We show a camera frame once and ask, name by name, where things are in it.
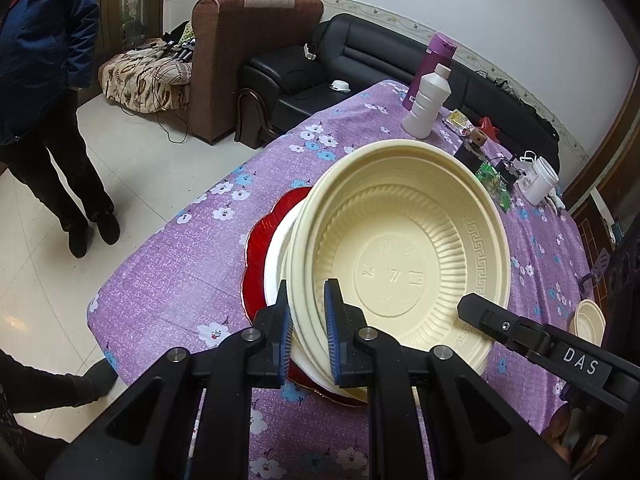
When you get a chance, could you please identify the black device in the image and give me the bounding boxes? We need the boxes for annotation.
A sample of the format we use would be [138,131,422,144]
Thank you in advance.
[452,142,483,173]

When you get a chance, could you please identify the purple floral tablecloth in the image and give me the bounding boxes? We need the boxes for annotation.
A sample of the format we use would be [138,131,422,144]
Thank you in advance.
[86,79,596,480]

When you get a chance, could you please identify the person's leg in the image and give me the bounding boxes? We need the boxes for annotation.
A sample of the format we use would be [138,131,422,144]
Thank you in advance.
[0,349,121,441]

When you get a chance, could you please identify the patterned blanket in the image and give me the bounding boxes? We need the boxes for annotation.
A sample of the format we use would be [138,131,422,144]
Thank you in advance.
[97,35,193,113]

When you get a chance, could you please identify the yellow packet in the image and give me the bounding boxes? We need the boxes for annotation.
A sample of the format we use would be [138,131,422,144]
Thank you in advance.
[444,110,473,133]

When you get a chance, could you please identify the wooden door frame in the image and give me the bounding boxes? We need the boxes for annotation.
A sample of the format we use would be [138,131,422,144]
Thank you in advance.
[562,55,640,241]

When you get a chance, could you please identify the white foam bowl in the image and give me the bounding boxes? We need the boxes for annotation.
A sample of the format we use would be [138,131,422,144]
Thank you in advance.
[280,200,351,391]

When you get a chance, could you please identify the brown armchair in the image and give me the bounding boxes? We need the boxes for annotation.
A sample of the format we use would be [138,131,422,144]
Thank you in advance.
[187,0,325,146]

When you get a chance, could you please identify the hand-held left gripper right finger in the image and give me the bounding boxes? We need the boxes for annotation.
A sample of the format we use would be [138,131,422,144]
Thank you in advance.
[322,279,571,480]

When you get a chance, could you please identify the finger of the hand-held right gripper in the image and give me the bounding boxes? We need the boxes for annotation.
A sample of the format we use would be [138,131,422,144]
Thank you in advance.
[457,294,613,386]

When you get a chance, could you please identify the person's right hand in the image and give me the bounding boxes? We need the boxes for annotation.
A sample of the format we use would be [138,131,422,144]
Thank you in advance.
[542,402,616,466]

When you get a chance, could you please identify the small cream plastic bowl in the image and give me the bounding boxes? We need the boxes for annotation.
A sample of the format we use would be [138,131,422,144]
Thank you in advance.
[574,299,607,348]

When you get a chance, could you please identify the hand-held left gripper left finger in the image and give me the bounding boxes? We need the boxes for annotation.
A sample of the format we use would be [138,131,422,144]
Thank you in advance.
[45,280,293,480]

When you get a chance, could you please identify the white plate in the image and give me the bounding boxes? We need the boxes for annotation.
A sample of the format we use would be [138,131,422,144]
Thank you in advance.
[262,200,371,401]

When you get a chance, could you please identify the purple thermos bottle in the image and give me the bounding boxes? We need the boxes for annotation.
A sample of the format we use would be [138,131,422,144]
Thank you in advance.
[402,31,457,110]

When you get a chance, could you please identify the white plastic bottle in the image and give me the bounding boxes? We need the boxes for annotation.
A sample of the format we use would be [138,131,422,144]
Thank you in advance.
[402,63,452,139]

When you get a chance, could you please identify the red glass plate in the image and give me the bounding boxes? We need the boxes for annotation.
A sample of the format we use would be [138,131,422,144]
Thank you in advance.
[240,187,371,408]

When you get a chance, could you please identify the large cream plastic bowl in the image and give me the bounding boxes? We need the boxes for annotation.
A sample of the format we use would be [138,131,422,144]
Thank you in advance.
[290,139,512,378]

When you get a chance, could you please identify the green packets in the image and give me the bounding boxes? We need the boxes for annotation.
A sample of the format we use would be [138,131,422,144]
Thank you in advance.
[475,159,508,198]

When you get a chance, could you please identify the black leather sofa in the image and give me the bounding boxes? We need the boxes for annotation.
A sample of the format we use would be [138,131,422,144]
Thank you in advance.
[239,13,561,171]

